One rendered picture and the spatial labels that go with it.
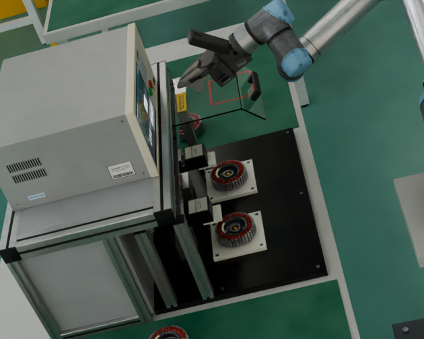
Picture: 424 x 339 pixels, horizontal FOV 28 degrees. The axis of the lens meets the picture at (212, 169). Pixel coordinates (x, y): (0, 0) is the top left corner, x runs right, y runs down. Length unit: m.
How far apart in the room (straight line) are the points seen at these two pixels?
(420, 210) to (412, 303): 0.81
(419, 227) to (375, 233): 1.07
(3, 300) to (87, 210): 0.56
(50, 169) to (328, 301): 0.78
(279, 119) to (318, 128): 1.17
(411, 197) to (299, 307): 0.47
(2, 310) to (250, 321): 0.76
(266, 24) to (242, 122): 0.70
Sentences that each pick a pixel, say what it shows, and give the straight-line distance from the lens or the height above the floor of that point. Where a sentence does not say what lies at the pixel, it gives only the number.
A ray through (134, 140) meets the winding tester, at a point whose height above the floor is 1.24.
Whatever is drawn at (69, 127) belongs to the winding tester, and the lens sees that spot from 2.05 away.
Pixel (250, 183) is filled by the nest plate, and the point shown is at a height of 0.78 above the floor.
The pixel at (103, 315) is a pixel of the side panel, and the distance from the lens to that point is 2.29.
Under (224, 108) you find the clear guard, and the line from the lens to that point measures 2.36.
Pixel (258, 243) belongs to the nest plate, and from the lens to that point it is 2.33.
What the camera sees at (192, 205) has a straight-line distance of 2.30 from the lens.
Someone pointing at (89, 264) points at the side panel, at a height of 0.99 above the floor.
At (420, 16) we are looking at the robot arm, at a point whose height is 1.25.
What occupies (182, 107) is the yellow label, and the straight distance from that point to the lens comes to 2.42.
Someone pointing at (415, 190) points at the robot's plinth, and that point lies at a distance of 2.44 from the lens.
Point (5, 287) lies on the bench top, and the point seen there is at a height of 0.75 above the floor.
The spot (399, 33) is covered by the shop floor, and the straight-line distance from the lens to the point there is 4.50.
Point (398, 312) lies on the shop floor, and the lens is 3.11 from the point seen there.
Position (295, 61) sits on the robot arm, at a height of 1.23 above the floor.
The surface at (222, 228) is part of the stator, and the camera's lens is 2.36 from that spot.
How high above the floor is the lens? 2.39
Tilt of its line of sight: 38 degrees down
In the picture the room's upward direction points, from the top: 19 degrees counter-clockwise
